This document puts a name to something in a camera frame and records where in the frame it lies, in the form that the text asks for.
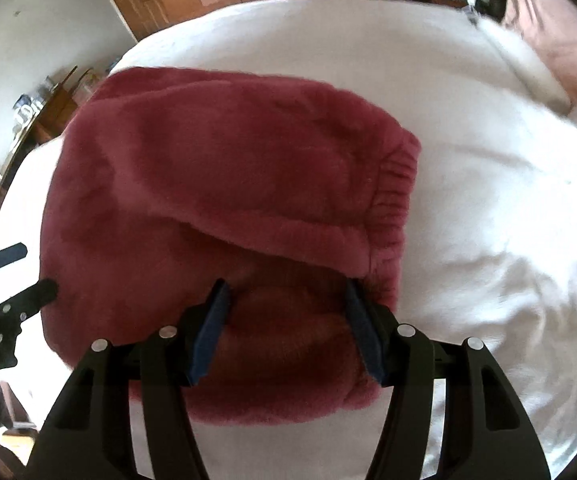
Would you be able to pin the pink pillow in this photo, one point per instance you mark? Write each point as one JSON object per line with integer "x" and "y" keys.
{"x": 553, "y": 35}

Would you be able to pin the red fleece pants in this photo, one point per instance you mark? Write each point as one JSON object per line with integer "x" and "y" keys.
{"x": 218, "y": 160}

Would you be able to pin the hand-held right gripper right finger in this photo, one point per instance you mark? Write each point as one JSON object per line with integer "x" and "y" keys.
{"x": 366, "y": 340}

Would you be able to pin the glass jar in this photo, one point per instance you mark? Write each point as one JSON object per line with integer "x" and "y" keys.
{"x": 24, "y": 107}

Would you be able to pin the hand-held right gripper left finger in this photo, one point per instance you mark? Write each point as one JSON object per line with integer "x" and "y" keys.
{"x": 211, "y": 335}

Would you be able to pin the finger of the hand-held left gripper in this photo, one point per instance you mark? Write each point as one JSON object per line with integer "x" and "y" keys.
{"x": 36, "y": 296}
{"x": 11, "y": 255}

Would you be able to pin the white bed blanket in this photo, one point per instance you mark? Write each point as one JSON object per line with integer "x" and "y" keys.
{"x": 468, "y": 210}

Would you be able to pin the wooden dresser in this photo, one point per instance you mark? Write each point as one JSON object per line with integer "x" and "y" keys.
{"x": 53, "y": 110}

